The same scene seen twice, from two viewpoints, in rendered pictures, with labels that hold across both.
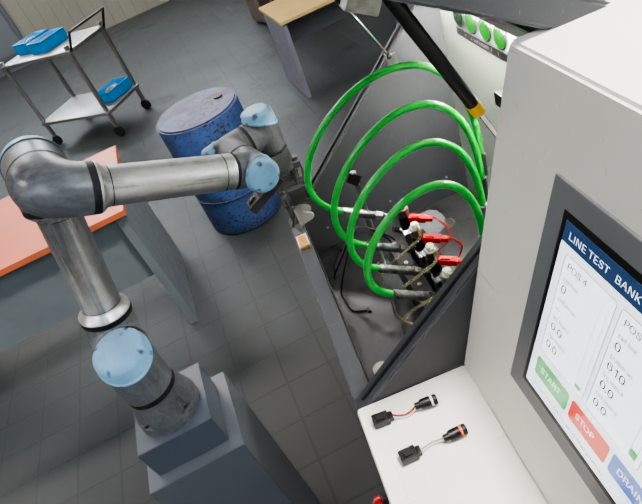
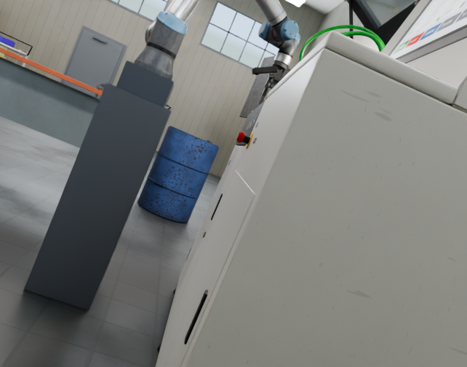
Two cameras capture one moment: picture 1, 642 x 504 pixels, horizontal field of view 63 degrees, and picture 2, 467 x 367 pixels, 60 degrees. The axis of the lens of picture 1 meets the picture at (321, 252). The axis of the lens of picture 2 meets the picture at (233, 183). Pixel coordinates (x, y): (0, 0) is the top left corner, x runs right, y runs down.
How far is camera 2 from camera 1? 1.33 m
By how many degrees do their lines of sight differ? 36
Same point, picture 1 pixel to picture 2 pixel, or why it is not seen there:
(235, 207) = (164, 194)
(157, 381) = (174, 42)
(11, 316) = (21, 100)
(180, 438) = (151, 75)
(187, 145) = (177, 140)
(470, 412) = not seen: hidden behind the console
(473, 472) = not seen: hidden behind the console
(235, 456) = (159, 113)
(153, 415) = (153, 54)
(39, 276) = (60, 97)
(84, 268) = not seen: outside the picture
